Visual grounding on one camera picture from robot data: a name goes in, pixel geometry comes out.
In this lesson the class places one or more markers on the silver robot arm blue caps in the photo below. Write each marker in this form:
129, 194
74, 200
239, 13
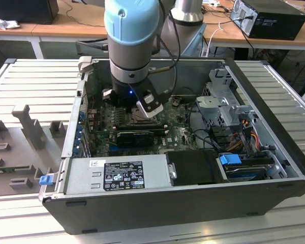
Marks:
129, 50

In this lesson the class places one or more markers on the CPU socket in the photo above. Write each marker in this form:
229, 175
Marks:
130, 122

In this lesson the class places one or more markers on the black RAM slot bank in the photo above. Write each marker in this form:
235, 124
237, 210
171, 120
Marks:
139, 127

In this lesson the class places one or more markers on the black graphics card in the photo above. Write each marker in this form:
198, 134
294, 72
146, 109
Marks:
134, 139

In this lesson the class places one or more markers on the round coin battery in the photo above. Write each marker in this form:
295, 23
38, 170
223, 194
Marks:
176, 101

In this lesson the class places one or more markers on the blue card retention clips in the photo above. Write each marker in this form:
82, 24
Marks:
79, 132

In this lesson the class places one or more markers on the green motherboard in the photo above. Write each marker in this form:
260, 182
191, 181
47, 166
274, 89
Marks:
178, 134

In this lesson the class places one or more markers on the grey metal drive cage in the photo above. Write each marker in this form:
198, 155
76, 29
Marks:
211, 104

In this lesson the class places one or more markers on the grey power supply unit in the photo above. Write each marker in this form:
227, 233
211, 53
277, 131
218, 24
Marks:
78, 178

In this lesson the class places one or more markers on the black plastic shroud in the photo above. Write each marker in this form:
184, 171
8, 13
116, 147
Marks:
193, 165

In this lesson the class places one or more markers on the blue case latch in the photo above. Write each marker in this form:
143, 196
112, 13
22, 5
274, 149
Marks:
45, 180

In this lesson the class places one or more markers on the grey parts rack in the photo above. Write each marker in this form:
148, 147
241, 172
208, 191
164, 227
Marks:
20, 152

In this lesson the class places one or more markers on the black open PC case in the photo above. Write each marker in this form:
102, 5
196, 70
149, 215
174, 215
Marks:
142, 213

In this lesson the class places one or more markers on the hard disk in blue carrier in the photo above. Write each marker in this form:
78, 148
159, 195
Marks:
228, 160

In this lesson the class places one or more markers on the white power strip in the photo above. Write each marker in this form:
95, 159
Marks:
213, 3

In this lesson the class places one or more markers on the large black box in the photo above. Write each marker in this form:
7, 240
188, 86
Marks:
23, 10

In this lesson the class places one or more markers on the crumpled white paper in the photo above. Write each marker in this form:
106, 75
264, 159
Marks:
5, 23

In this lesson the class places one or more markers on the black desktop computer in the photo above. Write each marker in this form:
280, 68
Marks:
277, 25

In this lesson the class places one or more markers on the small grey wrist camera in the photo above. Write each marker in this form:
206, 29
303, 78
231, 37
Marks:
106, 93

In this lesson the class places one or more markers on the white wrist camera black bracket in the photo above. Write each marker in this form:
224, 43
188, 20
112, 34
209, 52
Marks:
147, 111

